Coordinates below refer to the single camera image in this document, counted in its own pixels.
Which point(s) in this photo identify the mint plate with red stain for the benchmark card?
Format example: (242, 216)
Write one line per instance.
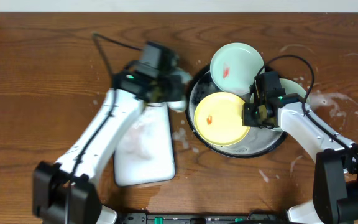
(234, 66)

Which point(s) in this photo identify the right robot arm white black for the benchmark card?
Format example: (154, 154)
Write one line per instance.
(335, 186)

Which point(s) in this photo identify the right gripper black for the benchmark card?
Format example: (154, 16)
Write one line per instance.
(247, 121)

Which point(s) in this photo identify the black base rail with buttons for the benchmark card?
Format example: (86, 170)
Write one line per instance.
(144, 218)

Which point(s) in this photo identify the green yellow sponge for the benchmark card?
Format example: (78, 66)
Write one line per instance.
(178, 81)

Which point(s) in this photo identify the rectangular tray of soap foam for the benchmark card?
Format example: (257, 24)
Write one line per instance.
(145, 153)

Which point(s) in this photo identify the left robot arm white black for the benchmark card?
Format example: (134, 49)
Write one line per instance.
(65, 192)

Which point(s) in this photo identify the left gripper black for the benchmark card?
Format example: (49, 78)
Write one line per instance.
(173, 88)

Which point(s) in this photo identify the round black metal tray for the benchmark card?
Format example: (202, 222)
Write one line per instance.
(257, 142)

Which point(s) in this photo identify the mint green plate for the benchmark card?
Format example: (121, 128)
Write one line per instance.
(290, 87)

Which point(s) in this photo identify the yellow plate with red stain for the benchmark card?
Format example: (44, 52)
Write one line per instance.
(218, 119)

